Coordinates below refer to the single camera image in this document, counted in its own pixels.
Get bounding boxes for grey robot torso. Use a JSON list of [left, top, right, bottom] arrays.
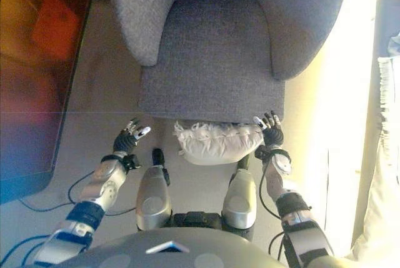
[[52, 211, 344, 268]]

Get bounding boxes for silver right robot leg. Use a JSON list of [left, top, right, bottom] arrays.
[[220, 154, 258, 231]]

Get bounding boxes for silver robot leg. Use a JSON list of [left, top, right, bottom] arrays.
[[220, 154, 258, 231], [135, 147, 173, 232]]

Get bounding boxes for white fringed cushion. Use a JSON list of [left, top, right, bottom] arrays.
[[173, 119, 264, 166]]

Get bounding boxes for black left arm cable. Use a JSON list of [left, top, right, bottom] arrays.
[[17, 170, 139, 216]]

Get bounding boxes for white bed sheet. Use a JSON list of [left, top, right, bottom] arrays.
[[387, 32, 400, 57]]

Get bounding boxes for grey fabric armchair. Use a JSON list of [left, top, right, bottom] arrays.
[[111, 0, 351, 124]]

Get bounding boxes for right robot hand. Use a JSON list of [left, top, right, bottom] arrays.
[[252, 110, 285, 147]]

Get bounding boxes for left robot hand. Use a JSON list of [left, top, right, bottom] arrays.
[[112, 117, 152, 154]]

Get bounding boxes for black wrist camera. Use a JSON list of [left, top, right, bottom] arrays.
[[254, 147, 273, 163], [124, 154, 142, 171]]

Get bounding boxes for blue cable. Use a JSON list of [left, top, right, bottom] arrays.
[[0, 234, 49, 268]]

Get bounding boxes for silver left robot leg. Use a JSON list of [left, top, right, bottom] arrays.
[[135, 147, 173, 232]]

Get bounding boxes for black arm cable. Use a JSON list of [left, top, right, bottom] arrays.
[[17, 170, 139, 216], [258, 161, 286, 254]]

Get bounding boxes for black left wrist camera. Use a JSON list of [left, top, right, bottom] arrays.
[[124, 154, 142, 171]]

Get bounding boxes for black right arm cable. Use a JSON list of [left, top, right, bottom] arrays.
[[258, 161, 286, 254]]

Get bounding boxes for glossy dark reflective panel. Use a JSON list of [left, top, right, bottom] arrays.
[[0, 0, 93, 204]]

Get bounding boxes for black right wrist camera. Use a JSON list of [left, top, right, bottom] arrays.
[[254, 147, 273, 163]]

